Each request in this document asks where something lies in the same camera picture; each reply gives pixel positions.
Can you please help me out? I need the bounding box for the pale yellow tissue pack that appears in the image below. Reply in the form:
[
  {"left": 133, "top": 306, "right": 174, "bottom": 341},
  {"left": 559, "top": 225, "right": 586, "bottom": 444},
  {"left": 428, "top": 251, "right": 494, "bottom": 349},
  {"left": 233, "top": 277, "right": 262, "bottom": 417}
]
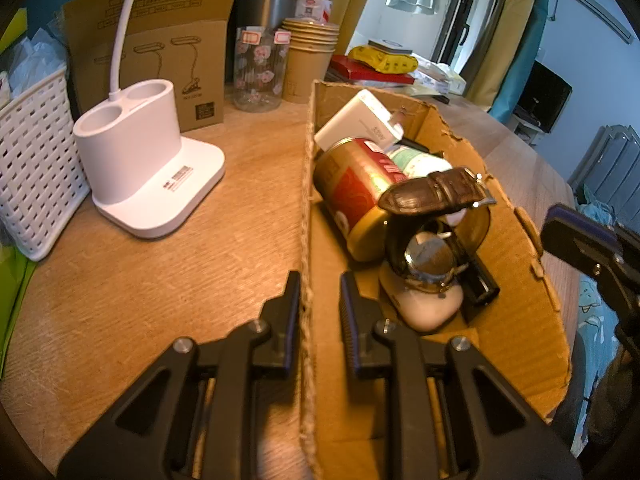
[{"left": 440, "top": 62, "right": 468, "bottom": 93}]

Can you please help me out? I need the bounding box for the yellow printed packet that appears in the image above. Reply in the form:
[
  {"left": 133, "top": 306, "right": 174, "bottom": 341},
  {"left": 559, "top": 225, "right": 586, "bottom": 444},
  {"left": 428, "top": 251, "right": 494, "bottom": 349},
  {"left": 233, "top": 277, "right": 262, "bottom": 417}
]
[{"left": 347, "top": 45, "right": 418, "bottom": 75}]

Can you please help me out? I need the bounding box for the stack of kraft paper cups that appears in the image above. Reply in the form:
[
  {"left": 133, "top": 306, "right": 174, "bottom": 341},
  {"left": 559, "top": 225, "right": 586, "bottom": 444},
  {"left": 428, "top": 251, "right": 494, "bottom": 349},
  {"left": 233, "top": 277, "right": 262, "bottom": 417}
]
[{"left": 281, "top": 17, "right": 341, "bottom": 105}]

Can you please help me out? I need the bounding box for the printed bed sheet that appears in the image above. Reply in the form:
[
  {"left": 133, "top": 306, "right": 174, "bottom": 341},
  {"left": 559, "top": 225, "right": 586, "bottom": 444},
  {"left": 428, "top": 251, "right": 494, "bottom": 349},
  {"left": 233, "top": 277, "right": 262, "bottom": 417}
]
[{"left": 572, "top": 275, "right": 623, "bottom": 461}]

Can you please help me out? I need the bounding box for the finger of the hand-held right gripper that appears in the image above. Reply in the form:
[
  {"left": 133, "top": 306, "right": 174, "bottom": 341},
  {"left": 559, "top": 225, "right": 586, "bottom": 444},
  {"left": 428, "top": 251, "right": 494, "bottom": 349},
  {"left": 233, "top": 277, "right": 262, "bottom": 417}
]
[{"left": 541, "top": 203, "right": 626, "bottom": 273}]

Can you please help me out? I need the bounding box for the black rectangular case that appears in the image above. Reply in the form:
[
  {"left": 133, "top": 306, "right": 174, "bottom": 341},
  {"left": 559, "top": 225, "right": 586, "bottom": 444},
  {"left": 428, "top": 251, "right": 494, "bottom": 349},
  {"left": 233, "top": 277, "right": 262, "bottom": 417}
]
[{"left": 457, "top": 252, "right": 501, "bottom": 323}]

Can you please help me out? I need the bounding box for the cardboard box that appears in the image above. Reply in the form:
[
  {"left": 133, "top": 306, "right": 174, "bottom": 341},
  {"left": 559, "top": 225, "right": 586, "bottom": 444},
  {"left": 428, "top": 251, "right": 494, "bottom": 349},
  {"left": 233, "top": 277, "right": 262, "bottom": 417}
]
[{"left": 298, "top": 79, "right": 573, "bottom": 480}]

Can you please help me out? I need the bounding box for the white pill bottle green label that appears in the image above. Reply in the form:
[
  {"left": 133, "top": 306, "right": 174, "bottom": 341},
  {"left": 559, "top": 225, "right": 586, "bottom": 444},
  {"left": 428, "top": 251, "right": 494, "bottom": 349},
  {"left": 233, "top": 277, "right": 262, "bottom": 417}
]
[{"left": 386, "top": 145, "right": 467, "bottom": 227}]

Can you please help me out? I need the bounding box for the white earbuds case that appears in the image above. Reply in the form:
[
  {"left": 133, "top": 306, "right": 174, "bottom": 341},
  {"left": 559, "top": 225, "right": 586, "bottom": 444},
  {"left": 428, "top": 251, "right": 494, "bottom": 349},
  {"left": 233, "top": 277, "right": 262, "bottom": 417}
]
[{"left": 378, "top": 260, "right": 465, "bottom": 333}]

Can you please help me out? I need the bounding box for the stainless steel thermos mug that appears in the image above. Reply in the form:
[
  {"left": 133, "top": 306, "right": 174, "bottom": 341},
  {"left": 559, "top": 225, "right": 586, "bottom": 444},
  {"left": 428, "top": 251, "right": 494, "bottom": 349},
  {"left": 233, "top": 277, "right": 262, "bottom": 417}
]
[{"left": 235, "top": 0, "right": 299, "bottom": 31}]

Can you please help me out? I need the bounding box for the teal curtain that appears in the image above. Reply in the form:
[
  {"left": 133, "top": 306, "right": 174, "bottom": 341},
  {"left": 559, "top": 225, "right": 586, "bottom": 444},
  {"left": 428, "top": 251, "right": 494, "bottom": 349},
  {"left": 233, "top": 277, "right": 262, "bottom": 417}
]
[{"left": 490, "top": 0, "right": 553, "bottom": 121}]

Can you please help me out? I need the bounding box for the black-framed glass door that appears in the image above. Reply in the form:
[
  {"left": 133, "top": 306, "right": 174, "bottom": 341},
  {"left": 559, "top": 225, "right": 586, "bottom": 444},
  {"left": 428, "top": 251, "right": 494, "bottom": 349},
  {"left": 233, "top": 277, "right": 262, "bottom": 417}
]
[{"left": 432, "top": 0, "right": 486, "bottom": 68}]

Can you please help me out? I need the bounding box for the white plastic woven basket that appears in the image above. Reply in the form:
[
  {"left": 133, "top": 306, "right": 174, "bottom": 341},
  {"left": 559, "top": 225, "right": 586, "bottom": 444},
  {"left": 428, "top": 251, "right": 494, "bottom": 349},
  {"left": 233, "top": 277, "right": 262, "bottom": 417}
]
[{"left": 0, "top": 66, "right": 91, "bottom": 262}]

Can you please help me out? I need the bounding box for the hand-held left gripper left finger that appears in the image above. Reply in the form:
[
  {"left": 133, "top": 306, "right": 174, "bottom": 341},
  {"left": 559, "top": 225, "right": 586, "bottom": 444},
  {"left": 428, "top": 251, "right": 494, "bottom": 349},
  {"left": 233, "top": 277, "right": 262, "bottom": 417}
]
[{"left": 57, "top": 270, "right": 302, "bottom": 480}]

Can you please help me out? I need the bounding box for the black television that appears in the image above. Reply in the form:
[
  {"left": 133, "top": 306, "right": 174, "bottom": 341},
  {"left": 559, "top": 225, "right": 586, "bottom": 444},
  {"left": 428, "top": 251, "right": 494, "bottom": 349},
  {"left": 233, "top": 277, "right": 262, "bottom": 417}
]
[{"left": 515, "top": 60, "right": 573, "bottom": 133}]

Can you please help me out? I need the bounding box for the white air conditioner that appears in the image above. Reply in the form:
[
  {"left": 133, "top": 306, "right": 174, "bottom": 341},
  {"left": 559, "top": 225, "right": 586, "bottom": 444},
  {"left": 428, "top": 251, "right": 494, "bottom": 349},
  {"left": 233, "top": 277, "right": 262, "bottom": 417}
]
[{"left": 555, "top": 0, "right": 633, "bottom": 46}]

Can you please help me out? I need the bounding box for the white television stand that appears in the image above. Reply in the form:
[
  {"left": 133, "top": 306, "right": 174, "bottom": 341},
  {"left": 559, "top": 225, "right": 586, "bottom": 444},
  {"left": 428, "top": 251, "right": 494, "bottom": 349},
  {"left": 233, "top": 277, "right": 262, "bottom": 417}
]
[{"left": 510, "top": 112, "right": 546, "bottom": 148}]

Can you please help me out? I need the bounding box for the white wall charger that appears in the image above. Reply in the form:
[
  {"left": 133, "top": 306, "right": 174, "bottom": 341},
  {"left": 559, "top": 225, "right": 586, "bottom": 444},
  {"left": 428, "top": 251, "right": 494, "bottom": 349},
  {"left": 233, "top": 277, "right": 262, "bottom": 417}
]
[{"left": 314, "top": 89, "right": 407, "bottom": 153}]

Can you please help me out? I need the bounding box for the brown cardboard lamp package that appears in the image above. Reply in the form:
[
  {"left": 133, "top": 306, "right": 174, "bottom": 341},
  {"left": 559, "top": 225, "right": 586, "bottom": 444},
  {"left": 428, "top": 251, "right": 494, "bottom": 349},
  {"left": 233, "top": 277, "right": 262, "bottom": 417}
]
[{"left": 61, "top": 0, "right": 244, "bottom": 133}]

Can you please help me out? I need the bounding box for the light blue blanket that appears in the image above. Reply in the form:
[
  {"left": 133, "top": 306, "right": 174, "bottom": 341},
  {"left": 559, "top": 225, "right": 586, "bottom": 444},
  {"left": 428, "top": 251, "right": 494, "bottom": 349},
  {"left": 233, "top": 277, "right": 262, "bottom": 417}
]
[{"left": 575, "top": 185, "right": 621, "bottom": 226}]

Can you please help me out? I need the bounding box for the grey padded headboard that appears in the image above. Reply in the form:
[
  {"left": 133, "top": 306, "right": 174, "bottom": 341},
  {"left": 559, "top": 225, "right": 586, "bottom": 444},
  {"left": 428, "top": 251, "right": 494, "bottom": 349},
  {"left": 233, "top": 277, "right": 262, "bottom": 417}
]
[{"left": 567, "top": 125, "right": 640, "bottom": 206}]

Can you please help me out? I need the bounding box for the red book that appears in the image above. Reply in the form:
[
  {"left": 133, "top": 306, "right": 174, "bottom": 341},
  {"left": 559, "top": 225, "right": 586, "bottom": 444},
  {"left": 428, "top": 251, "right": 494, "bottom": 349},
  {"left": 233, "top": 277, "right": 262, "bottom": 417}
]
[{"left": 327, "top": 55, "right": 416, "bottom": 86}]

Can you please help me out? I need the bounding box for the floral printed glass jar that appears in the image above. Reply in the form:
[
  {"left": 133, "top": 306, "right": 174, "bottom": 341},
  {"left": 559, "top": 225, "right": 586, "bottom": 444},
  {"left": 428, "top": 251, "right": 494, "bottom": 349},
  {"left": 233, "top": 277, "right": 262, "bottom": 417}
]
[{"left": 233, "top": 25, "right": 292, "bottom": 112}]

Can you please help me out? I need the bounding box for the white desk lamp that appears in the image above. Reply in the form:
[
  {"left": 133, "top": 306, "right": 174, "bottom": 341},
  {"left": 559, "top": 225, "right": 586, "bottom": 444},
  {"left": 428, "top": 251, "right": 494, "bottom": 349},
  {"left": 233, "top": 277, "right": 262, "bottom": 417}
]
[{"left": 72, "top": 0, "right": 226, "bottom": 240}]

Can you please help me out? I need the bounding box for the flat white device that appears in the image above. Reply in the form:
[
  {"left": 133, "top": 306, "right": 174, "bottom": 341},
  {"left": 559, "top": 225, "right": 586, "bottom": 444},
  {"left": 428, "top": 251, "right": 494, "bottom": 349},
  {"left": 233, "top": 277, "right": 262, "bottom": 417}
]
[{"left": 368, "top": 39, "right": 415, "bottom": 56}]

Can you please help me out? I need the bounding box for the red can gold lid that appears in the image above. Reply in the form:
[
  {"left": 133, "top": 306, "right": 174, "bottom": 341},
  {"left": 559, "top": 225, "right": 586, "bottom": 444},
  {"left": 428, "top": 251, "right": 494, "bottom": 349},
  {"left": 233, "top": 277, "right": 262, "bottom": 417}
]
[{"left": 314, "top": 137, "right": 408, "bottom": 262}]

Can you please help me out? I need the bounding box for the wristwatch with dark leather strap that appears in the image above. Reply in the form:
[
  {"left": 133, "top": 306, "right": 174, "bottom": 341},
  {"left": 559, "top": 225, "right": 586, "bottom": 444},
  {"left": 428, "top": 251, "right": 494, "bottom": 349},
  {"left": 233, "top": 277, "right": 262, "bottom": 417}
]
[{"left": 377, "top": 167, "right": 498, "bottom": 293}]

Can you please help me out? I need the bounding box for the white tissue pack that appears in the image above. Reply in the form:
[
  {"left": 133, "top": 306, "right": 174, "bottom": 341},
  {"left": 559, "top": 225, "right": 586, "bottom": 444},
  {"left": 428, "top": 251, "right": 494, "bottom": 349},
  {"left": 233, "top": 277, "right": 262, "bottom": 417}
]
[{"left": 412, "top": 57, "right": 451, "bottom": 88}]

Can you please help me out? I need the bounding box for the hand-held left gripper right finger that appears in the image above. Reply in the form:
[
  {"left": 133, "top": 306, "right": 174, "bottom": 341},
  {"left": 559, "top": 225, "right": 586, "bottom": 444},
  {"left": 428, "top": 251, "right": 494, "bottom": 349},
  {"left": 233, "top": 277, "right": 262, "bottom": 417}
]
[{"left": 340, "top": 271, "right": 583, "bottom": 480}]

